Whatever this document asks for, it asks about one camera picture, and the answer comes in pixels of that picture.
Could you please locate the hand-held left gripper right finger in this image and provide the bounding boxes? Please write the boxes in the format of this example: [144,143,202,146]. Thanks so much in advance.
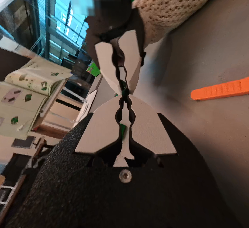
[128,95,177,155]

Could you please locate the scattered small green bricks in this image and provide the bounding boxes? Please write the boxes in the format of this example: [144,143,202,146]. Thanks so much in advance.
[119,123,127,141]

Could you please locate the black flat panel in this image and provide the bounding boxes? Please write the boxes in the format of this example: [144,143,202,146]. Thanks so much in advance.
[0,48,32,82]

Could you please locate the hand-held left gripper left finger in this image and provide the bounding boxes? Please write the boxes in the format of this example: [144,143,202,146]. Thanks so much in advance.
[75,96,122,155]

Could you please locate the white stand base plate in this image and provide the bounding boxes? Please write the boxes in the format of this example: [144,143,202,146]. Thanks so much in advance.
[49,89,98,124]

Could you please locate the person's right forearm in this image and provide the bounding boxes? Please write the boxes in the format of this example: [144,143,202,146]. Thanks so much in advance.
[132,0,221,47]

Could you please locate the orange brick separator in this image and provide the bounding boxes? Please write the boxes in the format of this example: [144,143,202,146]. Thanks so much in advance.
[191,77,249,101]

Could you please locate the green building set box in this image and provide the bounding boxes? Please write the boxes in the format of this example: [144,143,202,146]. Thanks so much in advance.
[87,62,101,77]

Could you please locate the building instruction booklet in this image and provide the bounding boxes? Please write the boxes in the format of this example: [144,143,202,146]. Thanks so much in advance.
[0,57,73,140]

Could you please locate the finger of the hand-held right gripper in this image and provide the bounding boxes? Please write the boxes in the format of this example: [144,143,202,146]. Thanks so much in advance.
[118,29,142,94]
[95,42,122,94]

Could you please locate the dark green brick plate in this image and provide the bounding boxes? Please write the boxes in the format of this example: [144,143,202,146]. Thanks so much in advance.
[120,80,130,104]

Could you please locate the small grey monitor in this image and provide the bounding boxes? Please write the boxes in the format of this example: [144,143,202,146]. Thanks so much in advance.
[11,135,45,151]

